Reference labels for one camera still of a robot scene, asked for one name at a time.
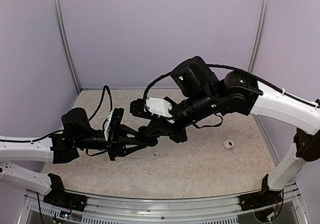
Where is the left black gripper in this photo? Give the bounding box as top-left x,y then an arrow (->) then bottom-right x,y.
74,124 -> 147,161

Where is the black earbud charging case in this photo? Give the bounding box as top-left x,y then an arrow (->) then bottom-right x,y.
137,126 -> 158,147

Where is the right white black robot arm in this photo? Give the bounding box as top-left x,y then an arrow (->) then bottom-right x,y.
142,56 -> 320,206

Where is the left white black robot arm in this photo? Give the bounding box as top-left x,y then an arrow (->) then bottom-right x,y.
0,108 -> 148,206

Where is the white earbud charging case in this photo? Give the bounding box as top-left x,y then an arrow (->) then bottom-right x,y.
223,140 -> 235,150

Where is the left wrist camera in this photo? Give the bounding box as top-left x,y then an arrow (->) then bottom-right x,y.
103,108 -> 124,147

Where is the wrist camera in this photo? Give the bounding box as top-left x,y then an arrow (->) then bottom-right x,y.
129,97 -> 176,123
103,108 -> 124,147

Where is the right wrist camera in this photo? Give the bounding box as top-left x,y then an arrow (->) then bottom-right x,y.
129,97 -> 176,123

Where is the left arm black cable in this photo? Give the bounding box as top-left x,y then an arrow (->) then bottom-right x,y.
87,85 -> 113,121

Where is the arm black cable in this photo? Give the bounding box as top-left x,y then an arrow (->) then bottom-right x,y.
142,63 -> 320,113
87,85 -> 113,121

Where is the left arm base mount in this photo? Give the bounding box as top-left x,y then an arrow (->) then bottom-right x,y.
43,192 -> 88,212

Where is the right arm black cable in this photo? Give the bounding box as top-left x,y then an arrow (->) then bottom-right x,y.
142,63 -> 320,113

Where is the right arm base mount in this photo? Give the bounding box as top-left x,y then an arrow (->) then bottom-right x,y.
238,191 -> 282,211

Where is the front aluminium rail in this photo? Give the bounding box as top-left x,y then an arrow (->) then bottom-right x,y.
17,187 -> 310,224

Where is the left aluminium frame post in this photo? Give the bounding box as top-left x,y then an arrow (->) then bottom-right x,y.
52,0 -> 82,94

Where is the aluminium frame post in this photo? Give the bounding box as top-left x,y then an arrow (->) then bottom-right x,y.
248,0 -> 270,73
52,0 -> 82,94

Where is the right aluminium frame post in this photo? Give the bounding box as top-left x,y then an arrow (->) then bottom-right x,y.
248,0 -> 270,73

